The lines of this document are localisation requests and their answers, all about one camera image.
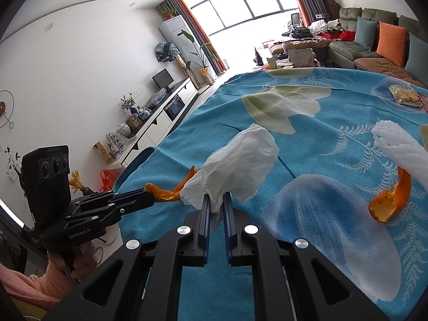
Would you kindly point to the white standing air conditioner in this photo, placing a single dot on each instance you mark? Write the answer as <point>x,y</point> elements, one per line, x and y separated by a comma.
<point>176,30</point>

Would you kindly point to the tall green potted plant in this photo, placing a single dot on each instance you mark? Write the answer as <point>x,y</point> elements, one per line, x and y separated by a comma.
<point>195,56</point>

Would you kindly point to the blue-grey cushion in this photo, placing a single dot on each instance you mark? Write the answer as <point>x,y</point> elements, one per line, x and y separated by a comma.
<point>417,64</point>
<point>365,33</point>

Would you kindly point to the blue-grey cushion near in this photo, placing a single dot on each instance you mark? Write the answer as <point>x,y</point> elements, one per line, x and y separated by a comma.
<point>417,64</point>

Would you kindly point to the round wall clock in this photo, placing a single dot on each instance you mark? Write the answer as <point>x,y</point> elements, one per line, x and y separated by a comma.
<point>7,109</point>

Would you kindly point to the left striped curtain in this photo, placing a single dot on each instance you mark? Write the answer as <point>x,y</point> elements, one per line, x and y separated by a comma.
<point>179,7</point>

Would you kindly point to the clothes covered floor fan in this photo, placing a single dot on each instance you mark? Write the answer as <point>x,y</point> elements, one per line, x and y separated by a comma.
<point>167,52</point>

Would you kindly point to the orange peel piece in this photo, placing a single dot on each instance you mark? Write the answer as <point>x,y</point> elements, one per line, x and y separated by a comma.
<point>388,203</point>
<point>162,195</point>

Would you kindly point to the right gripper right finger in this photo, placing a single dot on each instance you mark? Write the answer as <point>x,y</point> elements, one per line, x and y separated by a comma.
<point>291,280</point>

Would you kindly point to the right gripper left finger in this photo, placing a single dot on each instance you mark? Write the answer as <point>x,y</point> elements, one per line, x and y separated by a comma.
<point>141,281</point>

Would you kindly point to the white black tv cabinet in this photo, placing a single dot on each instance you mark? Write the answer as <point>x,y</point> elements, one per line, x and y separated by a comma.
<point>159,124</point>

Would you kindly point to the cluttered coffee table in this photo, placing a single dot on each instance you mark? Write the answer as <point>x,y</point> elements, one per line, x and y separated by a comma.
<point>292,53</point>

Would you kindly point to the orange cushion far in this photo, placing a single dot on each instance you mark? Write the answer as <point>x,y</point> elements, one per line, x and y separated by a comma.
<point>392,43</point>

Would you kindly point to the blue-grey cushion far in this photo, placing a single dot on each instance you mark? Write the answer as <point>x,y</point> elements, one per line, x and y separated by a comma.
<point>365,33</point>

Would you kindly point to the clear biscuit packet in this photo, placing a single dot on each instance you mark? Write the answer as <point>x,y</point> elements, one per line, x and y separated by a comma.
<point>405,95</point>

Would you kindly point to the large window frame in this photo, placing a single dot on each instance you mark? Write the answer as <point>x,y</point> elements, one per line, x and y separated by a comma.
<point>219,15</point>

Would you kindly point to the pink sweater left forearm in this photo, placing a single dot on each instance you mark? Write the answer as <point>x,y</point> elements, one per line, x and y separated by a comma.
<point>43,292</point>

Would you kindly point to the person left hand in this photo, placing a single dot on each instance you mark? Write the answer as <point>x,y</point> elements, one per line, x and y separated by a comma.
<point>84,262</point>

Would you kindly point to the blue floral tablecloth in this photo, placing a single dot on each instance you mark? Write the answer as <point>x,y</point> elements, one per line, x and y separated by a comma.
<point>328,169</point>

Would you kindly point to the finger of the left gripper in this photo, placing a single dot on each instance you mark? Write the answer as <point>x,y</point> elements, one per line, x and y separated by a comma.
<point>103,199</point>
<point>106,215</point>

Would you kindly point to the small black monitor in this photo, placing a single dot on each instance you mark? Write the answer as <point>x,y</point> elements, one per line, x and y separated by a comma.
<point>163,80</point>

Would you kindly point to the dark green sectional sofa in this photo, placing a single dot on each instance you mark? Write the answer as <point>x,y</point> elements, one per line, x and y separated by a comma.
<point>348,54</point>

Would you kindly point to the orange plastic bag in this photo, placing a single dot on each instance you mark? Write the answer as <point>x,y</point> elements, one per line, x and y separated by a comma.
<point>108,180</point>

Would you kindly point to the white tissue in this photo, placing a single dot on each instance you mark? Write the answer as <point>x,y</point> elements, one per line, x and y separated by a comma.
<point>239,163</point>

